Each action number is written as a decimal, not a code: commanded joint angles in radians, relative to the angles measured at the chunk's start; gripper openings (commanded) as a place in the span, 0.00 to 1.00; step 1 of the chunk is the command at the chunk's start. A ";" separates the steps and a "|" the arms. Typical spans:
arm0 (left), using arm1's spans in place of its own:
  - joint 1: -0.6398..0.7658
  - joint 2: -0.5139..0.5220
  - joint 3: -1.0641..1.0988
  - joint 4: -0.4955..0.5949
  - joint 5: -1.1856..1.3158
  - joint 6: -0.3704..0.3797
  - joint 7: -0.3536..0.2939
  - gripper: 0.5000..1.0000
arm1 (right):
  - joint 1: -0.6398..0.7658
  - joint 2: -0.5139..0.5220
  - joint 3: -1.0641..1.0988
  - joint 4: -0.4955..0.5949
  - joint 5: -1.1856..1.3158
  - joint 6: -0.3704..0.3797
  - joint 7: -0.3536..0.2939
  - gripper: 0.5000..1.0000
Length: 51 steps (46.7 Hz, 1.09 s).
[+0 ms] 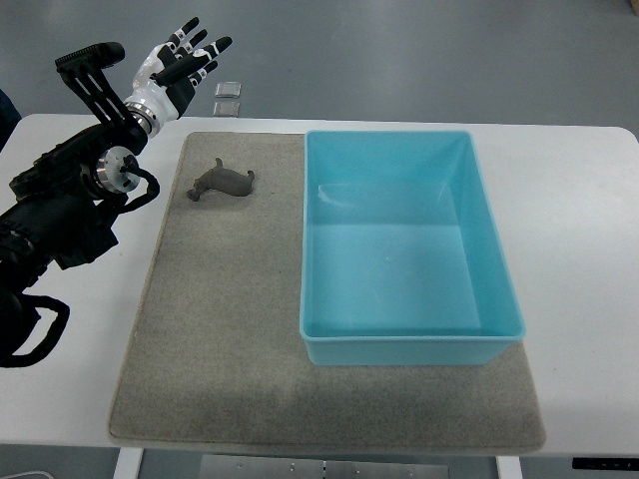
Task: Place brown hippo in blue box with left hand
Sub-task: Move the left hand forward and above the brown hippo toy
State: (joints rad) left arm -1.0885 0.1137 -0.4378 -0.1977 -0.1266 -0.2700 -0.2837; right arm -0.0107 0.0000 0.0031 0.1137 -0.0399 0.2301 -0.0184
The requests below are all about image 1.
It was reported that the black table control panel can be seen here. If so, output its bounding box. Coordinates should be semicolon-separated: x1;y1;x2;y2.
572;457;639;471

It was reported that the grey felt mat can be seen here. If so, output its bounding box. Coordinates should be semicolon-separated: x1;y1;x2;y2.
108;133;545;455

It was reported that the grey metal table base plate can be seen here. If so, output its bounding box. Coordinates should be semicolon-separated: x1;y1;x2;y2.
199;455;450;479

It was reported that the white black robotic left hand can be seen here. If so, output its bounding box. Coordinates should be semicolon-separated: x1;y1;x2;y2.
125;17;233;131

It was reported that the dark blue object at left edge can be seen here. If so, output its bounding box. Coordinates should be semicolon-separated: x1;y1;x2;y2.
0;90;22;150

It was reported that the blue plastic box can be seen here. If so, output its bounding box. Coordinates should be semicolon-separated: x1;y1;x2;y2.
300;131;526;366

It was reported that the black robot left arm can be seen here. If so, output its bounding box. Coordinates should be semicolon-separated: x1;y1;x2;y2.
1;42;160;368

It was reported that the brown toy hippo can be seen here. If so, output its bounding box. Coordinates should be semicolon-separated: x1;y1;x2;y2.
187;158;255;202

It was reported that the lower metal floor plate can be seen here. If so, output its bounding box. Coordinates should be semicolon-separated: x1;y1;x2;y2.
213;101;241;118

